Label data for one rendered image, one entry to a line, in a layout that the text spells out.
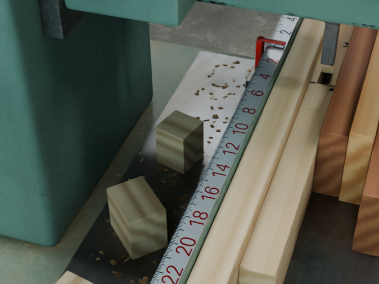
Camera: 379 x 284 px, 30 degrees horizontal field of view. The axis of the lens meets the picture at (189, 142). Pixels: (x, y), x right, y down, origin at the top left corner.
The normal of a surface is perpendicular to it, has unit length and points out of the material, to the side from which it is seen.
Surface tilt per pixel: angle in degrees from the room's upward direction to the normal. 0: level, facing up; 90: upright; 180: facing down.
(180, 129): 0
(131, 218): 0
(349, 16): 90
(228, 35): 0
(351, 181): 90
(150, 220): 90
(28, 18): 90
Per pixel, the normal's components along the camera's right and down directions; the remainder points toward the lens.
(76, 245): -0.01, -0.77
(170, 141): -0.58, 0.52
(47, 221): 0.44, 0.57
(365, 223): -0.33, 0.61
